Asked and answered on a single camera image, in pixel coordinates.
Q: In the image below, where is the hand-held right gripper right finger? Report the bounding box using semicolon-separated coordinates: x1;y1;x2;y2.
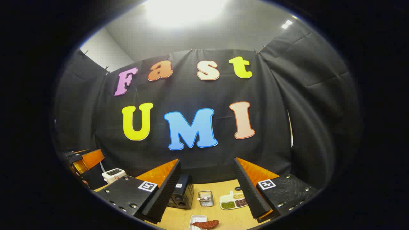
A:
233;157;319;224

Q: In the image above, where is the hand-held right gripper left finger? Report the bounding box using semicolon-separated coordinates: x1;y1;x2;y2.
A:
95;159;181;224

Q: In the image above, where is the black electric oven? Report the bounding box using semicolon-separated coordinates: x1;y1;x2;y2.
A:
167;174;195;210

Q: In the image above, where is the red-brown meat piece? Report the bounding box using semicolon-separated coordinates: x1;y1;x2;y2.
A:
192;220;220;229

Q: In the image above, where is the white divided plate with beans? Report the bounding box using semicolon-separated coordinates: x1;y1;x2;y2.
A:
219;191;248;210

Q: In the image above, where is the white toaster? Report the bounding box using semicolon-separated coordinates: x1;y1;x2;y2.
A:
102;168;127;185

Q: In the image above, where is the white rectangular plate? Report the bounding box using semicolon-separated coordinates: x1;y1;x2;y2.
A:
189;215;207;230

